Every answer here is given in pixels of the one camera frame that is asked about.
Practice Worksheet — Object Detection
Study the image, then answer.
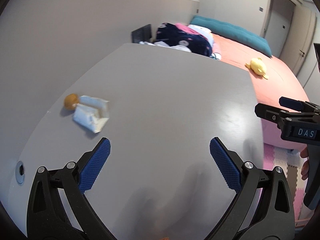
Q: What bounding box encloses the right hand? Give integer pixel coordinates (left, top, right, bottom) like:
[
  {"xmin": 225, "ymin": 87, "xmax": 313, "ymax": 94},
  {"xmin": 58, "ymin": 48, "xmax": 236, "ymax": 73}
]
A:
[{"xmin": 300, "ymin": 147, "xmax": 310, "ymax": 180}]

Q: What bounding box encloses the pink bed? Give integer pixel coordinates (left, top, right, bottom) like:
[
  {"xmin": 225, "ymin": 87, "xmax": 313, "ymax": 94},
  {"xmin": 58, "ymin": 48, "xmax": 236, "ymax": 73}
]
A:
[{"xmin": 212, "ymin": 33, "xmax": 312, "ymax": 153}]

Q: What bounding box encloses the colourful foam floor mat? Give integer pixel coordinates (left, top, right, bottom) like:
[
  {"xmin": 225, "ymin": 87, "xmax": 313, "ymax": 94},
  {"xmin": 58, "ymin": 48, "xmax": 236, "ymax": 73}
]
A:
[{"xmin": 263, "ymin": 144, "xmax": 313, "ymax": 228}]

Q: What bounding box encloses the yellow plush toy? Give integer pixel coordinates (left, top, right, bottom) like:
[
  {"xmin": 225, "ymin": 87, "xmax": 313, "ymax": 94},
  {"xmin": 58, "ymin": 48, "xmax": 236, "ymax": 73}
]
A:
[{"xmin": 245, "ymin": 57, "xmax": 268, "ymax": 79}]

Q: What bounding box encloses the teal cushion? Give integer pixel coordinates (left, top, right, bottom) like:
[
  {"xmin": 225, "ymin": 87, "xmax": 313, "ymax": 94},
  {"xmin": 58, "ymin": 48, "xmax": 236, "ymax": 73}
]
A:
[{"xmin": 190, "ymin": 15, "xmax": 272, "ymax": 57}]

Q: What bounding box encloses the crumpled white wrapper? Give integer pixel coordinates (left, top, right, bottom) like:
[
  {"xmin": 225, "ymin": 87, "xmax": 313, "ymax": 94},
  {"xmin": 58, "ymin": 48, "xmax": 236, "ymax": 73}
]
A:
[{"xmin": 73, "ymin": 95, "xmax": 110, "ymax": 134}]

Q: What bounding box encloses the folded light blue blanket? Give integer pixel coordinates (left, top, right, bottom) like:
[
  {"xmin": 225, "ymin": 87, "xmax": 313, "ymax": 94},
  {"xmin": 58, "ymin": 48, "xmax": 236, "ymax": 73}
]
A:
[{"xmin": 188, "ymin": 24, "xmax": 222, "ymax": 60}]

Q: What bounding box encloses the grey desk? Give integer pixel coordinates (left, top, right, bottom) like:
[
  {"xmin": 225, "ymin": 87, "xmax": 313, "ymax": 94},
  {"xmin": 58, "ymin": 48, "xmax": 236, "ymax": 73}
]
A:
[{"xmin": 7, "ymin": 43, "xmax": 264, "ymax": 239}]

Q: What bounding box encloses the brown round ball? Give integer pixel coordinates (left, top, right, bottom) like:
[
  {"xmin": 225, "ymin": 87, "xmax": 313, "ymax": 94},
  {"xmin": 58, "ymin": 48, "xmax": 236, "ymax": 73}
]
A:
[{"xmin": 63, "ymin": 93, "xmax": 80, "ymax": 111}]

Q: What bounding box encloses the navy patterned garment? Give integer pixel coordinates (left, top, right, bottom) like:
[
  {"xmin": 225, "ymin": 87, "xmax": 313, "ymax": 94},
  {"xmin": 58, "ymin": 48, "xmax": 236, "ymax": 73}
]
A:
[{"xmin": 155, "ymin": 23, "xmax": 212, "ymax": 57}]

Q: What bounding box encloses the desk cable grommet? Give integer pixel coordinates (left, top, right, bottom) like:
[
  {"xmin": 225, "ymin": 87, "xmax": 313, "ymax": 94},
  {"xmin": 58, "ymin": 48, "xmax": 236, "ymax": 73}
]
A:
[{"xmin": 15, "ymin": 161, "xmax": 25, "ymax": 185}]

